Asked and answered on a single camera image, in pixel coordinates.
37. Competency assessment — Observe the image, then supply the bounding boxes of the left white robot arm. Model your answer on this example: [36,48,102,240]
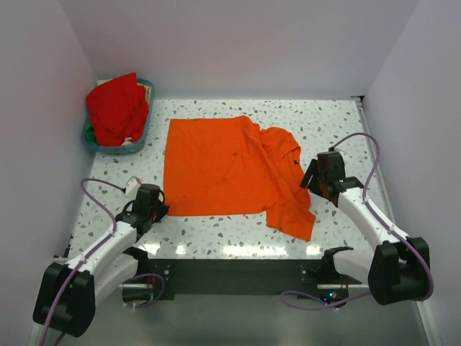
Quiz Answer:
[32,184,169,345]

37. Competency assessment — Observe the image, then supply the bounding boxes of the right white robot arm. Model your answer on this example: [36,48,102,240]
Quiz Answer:
[300,149,434,306]

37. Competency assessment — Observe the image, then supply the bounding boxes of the red t-shirt in basket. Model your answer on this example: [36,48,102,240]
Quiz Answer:
[86,73,149,146]

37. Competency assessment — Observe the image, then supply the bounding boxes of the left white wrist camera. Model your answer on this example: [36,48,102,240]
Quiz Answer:
[125,176,142,198]

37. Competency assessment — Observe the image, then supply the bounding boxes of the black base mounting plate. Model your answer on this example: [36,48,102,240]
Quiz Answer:
[121,259,359,304]

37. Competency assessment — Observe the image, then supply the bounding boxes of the green garment in basket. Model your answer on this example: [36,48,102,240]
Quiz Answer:
[84,123,98,146]

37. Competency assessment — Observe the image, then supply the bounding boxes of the teal plastic basket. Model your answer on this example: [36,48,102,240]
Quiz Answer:
[80,78,155,155]

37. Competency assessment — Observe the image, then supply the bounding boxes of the orange t-shirt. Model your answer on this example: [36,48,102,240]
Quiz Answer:
[164,116,315,241]

